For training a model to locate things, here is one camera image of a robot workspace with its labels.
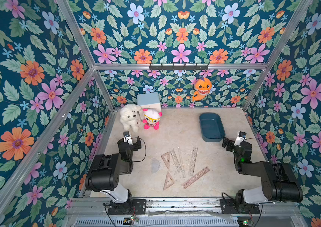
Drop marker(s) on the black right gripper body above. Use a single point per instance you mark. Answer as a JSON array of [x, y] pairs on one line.
[[229, 143]]

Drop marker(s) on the pink long straight ruler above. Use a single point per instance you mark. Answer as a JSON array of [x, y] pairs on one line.
[[195, 177]]

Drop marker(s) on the thin clear ruler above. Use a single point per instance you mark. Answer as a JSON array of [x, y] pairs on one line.
[[181, 163]]

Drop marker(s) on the pink triangle ruler upper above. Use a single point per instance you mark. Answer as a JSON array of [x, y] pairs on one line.
[[166, 159]]

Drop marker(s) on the pink white toy figure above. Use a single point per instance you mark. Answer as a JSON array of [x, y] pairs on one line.
[[151, 118]]

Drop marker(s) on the orange shark plush toy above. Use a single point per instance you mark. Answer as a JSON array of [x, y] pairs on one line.
[[202, 88]]

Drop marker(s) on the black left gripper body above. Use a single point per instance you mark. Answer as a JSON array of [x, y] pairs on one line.
[[132, 148]]

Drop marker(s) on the clear straight ruler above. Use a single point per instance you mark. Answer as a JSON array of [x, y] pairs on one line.
[[193, 161]]

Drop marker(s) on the black hook rail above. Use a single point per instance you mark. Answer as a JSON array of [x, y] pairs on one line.
[[173, 67]]

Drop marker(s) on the teal plastic storage box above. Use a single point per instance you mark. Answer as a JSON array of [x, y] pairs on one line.
[[212, 128]]

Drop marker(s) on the light blue white box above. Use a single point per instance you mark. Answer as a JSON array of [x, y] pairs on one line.
[[149, 101]]

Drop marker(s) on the white plush dog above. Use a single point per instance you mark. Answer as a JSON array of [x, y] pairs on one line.
[[130, 117]]

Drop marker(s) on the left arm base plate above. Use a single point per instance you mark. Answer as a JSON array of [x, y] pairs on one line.
[[133, 206]]

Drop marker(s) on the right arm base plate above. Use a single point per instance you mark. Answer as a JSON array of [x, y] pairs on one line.
[[228, 206]]

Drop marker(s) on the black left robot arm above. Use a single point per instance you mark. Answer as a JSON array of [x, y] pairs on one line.
[[105, 171]]

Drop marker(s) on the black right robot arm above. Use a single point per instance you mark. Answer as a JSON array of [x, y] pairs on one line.
[[278, 183]]

